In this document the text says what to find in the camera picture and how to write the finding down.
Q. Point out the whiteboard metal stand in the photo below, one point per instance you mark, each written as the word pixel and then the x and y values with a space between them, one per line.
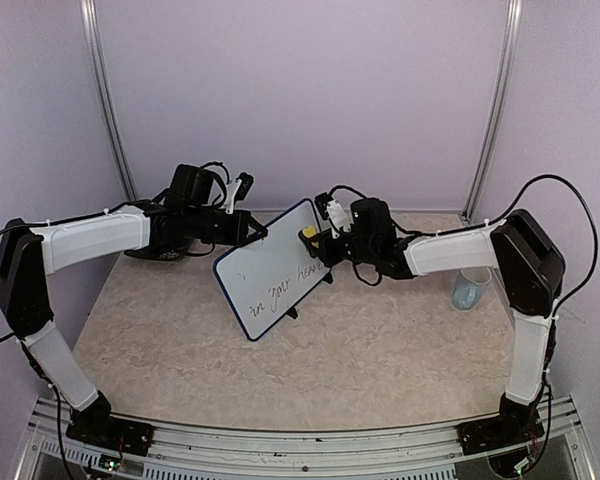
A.
pixel 310 295

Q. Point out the yellow whiteboard eraser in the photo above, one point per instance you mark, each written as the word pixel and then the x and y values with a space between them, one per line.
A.
pixel 310 237

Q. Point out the left aluminium frame post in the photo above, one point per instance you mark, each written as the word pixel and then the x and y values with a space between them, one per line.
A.
pixel 96 52

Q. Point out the right aluminium frame post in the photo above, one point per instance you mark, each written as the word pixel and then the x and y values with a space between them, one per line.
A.
pixel 496 111

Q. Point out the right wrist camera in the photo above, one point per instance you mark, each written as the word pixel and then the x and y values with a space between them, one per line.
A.
pixel 332 211

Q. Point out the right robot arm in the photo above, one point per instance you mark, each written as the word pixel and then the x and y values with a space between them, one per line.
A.
pixel 531 268

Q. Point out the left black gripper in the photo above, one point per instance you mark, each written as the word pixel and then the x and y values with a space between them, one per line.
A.
pixel 239 236

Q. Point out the front aluminium rail base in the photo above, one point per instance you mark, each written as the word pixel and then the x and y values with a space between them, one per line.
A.
pixel 431 451

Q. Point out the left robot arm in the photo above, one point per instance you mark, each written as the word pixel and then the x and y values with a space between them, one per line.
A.
pixel 198 205

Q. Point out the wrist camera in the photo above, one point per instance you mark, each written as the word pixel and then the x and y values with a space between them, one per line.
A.
pixel 237 191
pixel 332 211

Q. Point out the aluminium frame post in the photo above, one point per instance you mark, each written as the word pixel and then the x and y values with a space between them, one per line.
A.
pixel 96 52
pixel 496 111

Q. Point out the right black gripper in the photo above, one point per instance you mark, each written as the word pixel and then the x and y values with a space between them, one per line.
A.
pixel 327 254

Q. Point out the blue framed whiteboard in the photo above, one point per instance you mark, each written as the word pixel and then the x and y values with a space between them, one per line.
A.
pixel 265 281

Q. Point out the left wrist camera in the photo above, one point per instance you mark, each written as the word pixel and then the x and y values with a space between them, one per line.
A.
pixel 237 191

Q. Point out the black patterned square plate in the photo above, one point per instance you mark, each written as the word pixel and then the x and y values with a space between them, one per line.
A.
pixel 161 253

